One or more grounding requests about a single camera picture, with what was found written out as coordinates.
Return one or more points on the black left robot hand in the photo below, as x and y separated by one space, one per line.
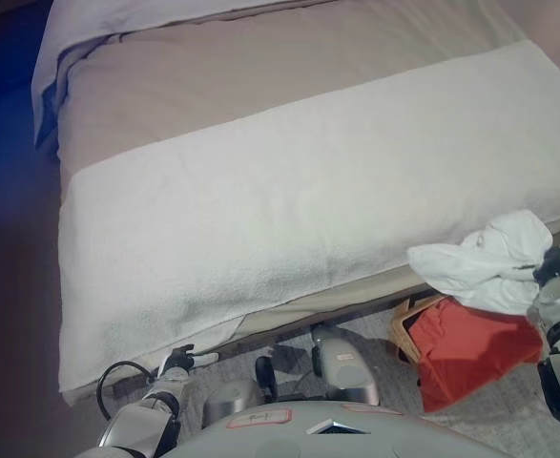
177 362

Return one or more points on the white garment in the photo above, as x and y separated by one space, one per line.
489 267

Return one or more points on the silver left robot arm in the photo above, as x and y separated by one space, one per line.
141 420

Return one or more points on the woven wicker basket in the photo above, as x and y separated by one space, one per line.
401 329

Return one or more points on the white textured bed runner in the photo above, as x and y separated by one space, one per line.
284 214

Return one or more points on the large bed with blankets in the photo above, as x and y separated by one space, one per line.
260 71

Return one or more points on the silver left robot leg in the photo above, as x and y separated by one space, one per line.
234 401

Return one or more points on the silver robot leg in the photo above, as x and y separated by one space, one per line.
346 372
234 401

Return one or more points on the orange garment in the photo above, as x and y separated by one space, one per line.
465 348

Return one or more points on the silver right robot leg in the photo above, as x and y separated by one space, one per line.
346 372

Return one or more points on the grey streaked rug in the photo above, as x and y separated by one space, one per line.
489 424

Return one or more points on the white folded top sheet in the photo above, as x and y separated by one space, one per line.
117 19

